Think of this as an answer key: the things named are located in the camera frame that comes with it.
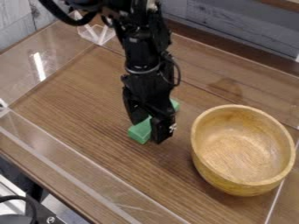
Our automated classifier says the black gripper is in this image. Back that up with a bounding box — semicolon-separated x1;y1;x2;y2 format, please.
120;65;176;144

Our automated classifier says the green rectangular block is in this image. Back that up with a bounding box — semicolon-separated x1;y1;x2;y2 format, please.
127;98;181;145

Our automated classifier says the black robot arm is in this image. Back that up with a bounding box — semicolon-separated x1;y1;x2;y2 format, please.
38;0;181;144

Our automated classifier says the brown wooden bowl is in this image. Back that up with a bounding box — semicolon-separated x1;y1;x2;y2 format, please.
191;104;295;197

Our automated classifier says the clear acrylic tray wall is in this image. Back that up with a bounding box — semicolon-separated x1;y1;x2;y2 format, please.
0;100;191;224

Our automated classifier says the clear acrylic corner bracket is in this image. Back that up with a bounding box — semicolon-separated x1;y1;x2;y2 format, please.
72;10;117;46

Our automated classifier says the black cable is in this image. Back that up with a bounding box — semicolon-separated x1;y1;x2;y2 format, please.
0;195;42;224

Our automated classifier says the black metal table bracket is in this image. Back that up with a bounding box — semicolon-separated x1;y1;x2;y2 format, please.
25;195;65;224

